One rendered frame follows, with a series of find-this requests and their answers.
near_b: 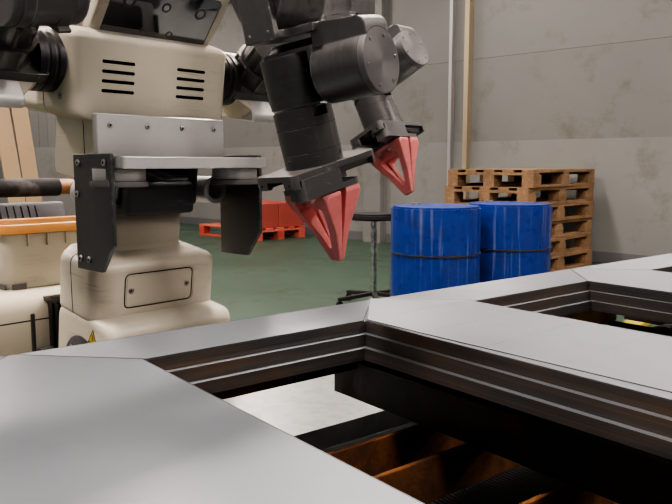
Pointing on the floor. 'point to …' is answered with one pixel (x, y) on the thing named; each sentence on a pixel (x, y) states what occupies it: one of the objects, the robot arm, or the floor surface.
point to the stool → (371, 257)
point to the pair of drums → (467, 243)
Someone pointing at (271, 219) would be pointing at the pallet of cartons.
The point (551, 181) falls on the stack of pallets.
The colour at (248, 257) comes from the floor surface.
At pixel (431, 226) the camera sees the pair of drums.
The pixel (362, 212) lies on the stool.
